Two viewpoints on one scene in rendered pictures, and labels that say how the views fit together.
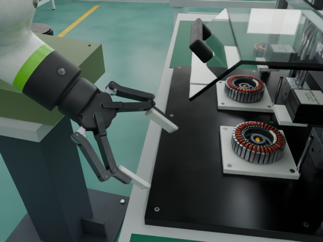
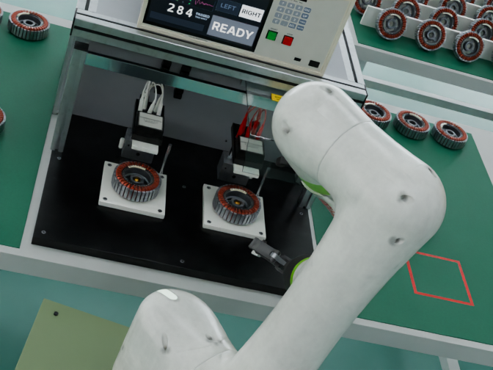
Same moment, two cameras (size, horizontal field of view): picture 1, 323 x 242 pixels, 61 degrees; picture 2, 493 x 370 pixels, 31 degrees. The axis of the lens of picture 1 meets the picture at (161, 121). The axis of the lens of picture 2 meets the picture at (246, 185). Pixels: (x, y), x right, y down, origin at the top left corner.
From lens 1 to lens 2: 194 cm
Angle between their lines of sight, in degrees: 85
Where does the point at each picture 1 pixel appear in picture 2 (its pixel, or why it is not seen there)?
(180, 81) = (92, 239)
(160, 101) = (130, 272)
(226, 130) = (212, 222)
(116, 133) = not seen: outside the picture
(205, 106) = (159, 227)
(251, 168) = (260, 221)
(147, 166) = (256, 296)
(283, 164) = not seen: hidden behind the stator
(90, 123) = not seen: hidden behind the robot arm
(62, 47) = (67, 351)
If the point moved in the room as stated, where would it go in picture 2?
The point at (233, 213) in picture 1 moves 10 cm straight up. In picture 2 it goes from (303, 247) to (318, 215)
